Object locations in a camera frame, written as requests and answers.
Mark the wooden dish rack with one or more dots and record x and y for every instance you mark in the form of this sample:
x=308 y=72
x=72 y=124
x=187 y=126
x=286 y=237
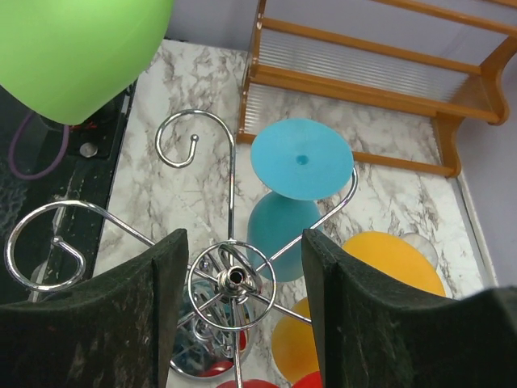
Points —
x=294 y=57

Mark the yellow plastic wine glass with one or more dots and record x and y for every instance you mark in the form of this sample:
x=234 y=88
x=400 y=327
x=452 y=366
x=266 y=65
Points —
x=292 y=342

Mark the black mounting rail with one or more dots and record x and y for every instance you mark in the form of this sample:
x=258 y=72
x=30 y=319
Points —
x=85 y=173

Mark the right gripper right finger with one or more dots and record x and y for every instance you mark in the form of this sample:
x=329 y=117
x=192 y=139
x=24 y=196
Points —
x=371 y=330

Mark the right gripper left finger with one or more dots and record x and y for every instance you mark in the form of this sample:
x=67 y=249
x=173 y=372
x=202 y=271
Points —
x=114 y=330

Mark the blue plastic wine glass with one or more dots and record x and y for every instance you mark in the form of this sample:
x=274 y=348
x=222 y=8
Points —
x=301 y=161

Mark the green plastic wine glass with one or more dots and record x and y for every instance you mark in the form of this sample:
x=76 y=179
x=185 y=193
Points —
x=65 y=59

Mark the clear wine glass by book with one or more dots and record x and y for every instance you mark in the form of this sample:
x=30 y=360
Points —
x=424 y=246

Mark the chrome wine glass rack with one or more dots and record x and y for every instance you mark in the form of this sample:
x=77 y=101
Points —
x=235 y=282

